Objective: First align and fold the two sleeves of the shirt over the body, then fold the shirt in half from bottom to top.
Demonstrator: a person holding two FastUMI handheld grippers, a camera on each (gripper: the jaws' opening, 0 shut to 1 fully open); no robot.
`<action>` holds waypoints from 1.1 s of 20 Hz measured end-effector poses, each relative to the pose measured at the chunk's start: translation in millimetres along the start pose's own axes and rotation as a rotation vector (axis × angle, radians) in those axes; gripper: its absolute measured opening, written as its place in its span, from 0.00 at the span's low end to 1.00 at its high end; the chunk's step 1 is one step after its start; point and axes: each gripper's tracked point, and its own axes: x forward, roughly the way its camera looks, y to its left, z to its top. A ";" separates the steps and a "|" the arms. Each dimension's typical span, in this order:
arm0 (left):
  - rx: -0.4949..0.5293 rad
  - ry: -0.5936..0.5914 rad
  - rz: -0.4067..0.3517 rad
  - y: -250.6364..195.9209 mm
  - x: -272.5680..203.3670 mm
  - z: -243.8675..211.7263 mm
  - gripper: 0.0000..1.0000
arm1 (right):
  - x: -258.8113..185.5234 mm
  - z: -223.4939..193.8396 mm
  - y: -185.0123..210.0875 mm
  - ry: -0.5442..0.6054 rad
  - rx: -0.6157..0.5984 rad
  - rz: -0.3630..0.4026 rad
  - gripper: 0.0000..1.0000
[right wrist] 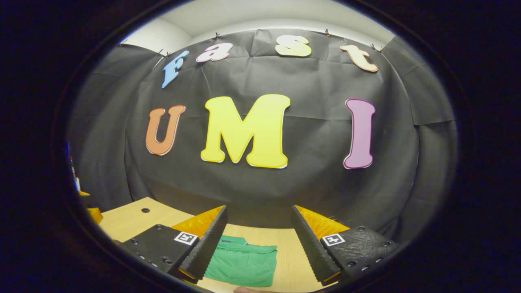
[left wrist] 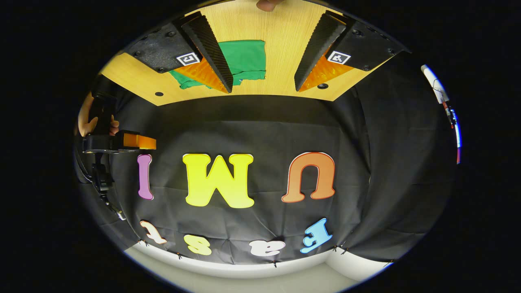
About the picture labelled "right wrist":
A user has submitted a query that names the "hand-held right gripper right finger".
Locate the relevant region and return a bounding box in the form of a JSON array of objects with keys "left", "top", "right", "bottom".
[{"left": 290, "top": 205, "right": 398, "bottom": 286}]

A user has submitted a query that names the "green T-shirt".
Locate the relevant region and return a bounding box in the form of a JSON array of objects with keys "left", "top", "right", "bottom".
[{"left": 204, "top": 235, "right": 278, "bottom": 288}]

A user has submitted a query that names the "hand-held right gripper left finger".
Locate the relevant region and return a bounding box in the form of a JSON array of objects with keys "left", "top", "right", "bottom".
[{"left": 120, "top": 205, "right": 228, "bottom": 284}]

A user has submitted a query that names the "black backdrop cloth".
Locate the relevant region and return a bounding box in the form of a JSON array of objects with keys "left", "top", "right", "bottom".
[{"left": 67, "top": 28, "right": 458, "bottom": 245}]

